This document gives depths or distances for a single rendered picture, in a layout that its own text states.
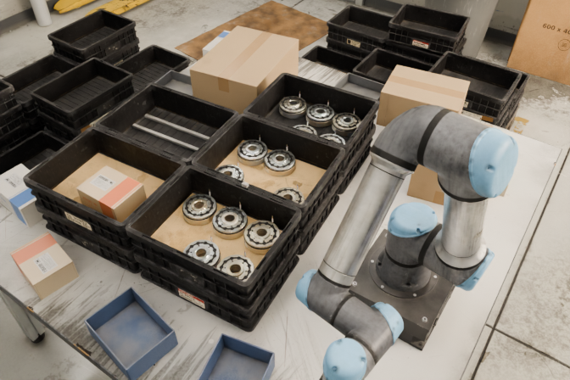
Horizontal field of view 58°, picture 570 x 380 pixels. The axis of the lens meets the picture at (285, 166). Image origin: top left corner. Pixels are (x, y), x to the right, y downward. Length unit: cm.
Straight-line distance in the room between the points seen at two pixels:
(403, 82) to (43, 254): 142
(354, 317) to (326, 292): 7
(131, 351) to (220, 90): 105
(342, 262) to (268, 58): 127
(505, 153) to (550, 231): 200
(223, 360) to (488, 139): 89
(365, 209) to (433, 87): 117
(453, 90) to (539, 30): 199
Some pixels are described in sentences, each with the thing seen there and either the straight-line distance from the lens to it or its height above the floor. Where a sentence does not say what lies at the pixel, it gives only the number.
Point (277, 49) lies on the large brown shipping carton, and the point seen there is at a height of 90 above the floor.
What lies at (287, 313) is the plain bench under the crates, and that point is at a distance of 153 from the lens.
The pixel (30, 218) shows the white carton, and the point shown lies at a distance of 190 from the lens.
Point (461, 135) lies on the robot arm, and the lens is 96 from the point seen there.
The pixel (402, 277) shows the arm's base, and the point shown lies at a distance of 145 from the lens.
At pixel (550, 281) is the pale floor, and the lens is 274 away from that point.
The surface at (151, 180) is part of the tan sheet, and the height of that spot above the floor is 83.
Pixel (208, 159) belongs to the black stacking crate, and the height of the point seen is 89.
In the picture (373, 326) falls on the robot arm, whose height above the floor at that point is 112.
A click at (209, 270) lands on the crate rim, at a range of 134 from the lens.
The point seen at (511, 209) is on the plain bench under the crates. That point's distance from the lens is 194.
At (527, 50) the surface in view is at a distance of 410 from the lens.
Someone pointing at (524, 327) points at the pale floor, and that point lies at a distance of 253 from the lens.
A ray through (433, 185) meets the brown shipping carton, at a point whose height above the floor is 78.
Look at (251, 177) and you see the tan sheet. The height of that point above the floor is 83.
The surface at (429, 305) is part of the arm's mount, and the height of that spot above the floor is 81.
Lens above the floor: 200
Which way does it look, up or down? 42 degrees down
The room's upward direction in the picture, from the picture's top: straight up
